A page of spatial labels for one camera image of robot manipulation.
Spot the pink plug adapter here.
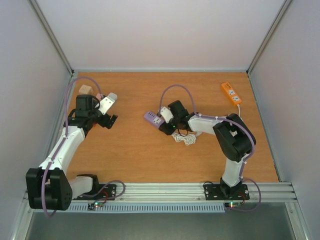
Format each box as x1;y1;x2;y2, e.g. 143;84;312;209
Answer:
96;93;104;101

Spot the beige cube socket adapter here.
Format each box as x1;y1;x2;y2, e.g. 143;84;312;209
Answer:
78;84;94;95

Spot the orange power strip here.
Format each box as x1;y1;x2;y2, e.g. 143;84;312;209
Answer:
220;82;242;106

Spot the purple power strip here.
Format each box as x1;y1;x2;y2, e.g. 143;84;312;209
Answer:
143;111;165;129

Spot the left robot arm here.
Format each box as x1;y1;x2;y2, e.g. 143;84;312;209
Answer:
25;92;118;211

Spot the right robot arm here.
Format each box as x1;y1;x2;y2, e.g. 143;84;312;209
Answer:
158;100;256;198

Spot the left small circuit board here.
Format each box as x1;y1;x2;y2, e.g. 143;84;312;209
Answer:
87;201;104;211

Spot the small circuit board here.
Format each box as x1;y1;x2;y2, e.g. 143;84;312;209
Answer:
224;201;243;209
87;201;104;211

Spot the right small circuit board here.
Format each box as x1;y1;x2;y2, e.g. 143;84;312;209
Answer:
224;201;243;209

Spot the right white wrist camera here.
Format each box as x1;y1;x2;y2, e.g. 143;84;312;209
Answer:
159;106;174;124

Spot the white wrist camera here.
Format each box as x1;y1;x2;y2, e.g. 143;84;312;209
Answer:
98;92;118;115
159;106;174;124

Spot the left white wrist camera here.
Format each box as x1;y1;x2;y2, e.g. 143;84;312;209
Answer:
98;92;118;115

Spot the aluminium front rail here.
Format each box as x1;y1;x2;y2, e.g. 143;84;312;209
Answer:
22;181;298;203

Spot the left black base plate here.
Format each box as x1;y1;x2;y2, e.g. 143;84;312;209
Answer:
74;184;117;201

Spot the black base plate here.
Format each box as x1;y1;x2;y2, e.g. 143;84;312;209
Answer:
202;181;250;201
74;184;117;201

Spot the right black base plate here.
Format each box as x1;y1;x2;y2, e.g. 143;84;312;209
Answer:
202;181;250;201

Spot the blue slotted cable duct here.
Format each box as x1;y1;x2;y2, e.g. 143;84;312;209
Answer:
65;202;225;214

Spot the left aluminium corner post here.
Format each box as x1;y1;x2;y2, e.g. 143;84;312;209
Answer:
28;0;74;76

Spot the aluminium corner post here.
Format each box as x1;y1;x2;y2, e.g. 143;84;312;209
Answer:
247;0;295;74
28;0;74;76

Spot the right aluminium corner post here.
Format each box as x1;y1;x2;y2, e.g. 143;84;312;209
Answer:
247;0;295;74

